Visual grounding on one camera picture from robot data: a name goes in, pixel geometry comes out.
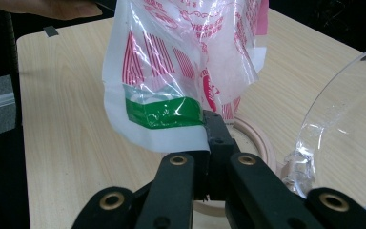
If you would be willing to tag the clear glass jar with lid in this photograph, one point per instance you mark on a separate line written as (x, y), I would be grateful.
(330, 127)

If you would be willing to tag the red and white plastic bag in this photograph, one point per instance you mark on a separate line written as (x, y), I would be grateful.
(171, 63)

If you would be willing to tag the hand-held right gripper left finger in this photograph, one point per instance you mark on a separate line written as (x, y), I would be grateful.
(202, 175)

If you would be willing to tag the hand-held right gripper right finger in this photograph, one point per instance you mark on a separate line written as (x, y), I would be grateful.
(219, 143)

